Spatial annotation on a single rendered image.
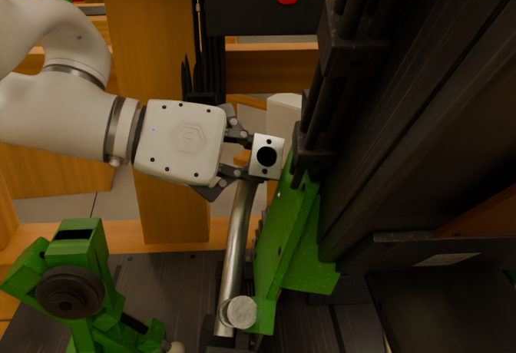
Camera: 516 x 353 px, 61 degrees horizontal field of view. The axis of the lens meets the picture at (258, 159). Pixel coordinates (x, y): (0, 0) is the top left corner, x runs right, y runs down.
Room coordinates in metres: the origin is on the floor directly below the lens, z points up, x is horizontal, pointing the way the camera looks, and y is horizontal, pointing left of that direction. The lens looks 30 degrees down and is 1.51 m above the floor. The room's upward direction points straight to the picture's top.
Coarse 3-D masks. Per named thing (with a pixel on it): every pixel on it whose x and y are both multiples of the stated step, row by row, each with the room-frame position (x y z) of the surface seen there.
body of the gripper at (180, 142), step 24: (144, 120) 0.48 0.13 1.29; (168, 120) 0.48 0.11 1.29; (192, 120) 0.49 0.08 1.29; (216, 120) 0.49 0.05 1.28; (144, 144) 0.46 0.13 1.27; (168, 144) 0.46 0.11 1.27; (192, 144) 0.47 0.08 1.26; (216, 144) 0.47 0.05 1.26; (144, 168) 0.44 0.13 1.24; (168, 168) 0.44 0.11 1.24; (192, 168) 0.45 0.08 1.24; (216, 168) 0.45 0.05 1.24
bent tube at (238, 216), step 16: (256, 144) 0.49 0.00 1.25; (272, 144) 0.49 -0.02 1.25; (256, 160) 0.47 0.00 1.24; (272, 160) 0.50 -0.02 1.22; (256, 176) 0.46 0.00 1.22; (272, 176) 0.46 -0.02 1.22; (240, 192) 0.54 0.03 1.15; (240, 208) 0.53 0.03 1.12; (240, 224) 0.52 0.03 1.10; (240, 240) 0.50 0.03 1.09; (224, 256) 0.49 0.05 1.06; (240, 256) 0.48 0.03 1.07; (224, 272) 0.47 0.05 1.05; (240, 272) 0.47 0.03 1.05; (224, 288) 0.45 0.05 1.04; (240, 288) 0.46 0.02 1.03
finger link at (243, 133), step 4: (228, 128) 0.50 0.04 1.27; (232, 128) 0.50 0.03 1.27; (228, 132) 0.50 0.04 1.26; (232, 132) 0.50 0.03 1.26; (236, 132) 0.50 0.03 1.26; (240, 132) 0.51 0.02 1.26; (244, 132) 0.50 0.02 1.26; (224, 136) 0.50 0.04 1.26; (228, 136) 0.50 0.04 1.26; (232, 136) 0.50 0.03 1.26; (236, 136) 0.50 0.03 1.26; (240, 136) 0.50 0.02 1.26; (244, 136) 0.50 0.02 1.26; (224, 140) 0.51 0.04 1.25; (228, 140) 0.51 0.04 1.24; (232, 140) 0.51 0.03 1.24; (236, 140) 0.52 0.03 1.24
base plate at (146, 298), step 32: (128, 256) 0.67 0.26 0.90; (160, 256) 0.67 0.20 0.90; (192, 256) 0.67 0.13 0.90; (128, 288) 0.59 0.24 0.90; (160, 288) 0.59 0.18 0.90; (192, 288) 0.59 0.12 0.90; (32, 320) 0.51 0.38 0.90; (160, 320) 0.51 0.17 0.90; (192, 320) 0.51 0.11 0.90; (288, 320) 0.51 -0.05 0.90; (320, 320) 0.51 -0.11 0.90; (352, 320) 0.51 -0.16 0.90; (0, 352) 0.45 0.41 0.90; (32, 352) 0.45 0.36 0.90; (64, 352) 0.45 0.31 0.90; (192, 352) 0.45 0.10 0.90; (288, 352) 0.45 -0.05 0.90; (320, 352) 0.45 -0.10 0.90; (352, 352) 0.45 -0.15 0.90; (384, 352) 0.45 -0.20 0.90
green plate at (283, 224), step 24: (288, 168) 0.46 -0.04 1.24; (288, 192) 0.43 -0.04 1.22; (312, 192) 0.37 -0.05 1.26; (288, 216) 0.40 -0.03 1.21; (312, 216) 0.38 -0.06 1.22; (264, 240) 0.45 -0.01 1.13; (288, 240) 0.37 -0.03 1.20; (312, 240) 0.38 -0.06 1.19; (264, 264) 0.42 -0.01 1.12; (288, 264) 0.37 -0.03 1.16; (312, 264) 0.38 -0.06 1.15; (264, 288) 0.38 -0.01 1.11; (288, 288) 0.38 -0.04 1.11; (312, 288) 0.38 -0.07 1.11
